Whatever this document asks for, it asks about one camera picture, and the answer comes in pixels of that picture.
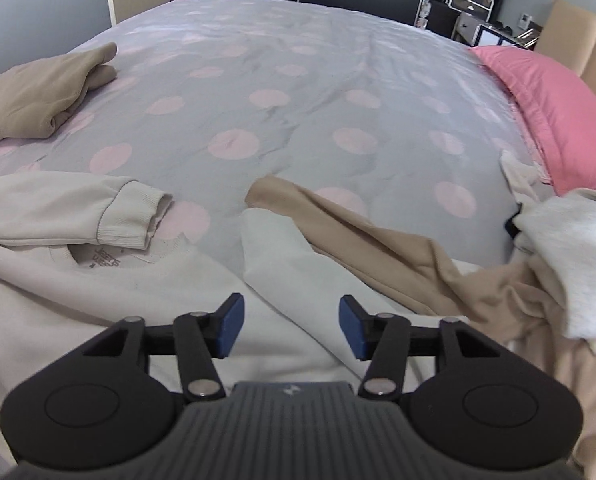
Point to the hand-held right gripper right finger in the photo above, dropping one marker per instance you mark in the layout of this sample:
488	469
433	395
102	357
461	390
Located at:
353	330

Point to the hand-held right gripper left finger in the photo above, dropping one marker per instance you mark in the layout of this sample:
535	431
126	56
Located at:
232	325

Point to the white sweatshirt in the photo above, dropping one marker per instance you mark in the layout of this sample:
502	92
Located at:
53	310

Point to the beige garment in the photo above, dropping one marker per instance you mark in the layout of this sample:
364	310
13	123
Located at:
388	245

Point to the cream garment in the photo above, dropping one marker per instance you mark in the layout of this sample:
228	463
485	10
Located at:
520	180

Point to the grey white fleece garment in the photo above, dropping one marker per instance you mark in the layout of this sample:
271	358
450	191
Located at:
578	260

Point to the grey pink-dotted bed cover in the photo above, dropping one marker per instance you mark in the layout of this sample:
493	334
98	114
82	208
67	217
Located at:
303	60

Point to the pink pillow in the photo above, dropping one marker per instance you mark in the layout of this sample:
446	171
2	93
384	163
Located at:
553	105

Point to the folded tan garment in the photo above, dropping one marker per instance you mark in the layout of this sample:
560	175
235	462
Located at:
28	95

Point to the black cabinet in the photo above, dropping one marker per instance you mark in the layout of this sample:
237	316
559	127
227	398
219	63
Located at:
440	17

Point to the white nightstand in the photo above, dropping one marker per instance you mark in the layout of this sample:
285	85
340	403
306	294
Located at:
483	30

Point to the beige padded headboard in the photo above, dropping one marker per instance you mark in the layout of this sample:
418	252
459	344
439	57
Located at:
578	35

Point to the white wall thermostat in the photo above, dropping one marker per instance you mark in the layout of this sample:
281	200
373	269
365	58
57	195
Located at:
526	20

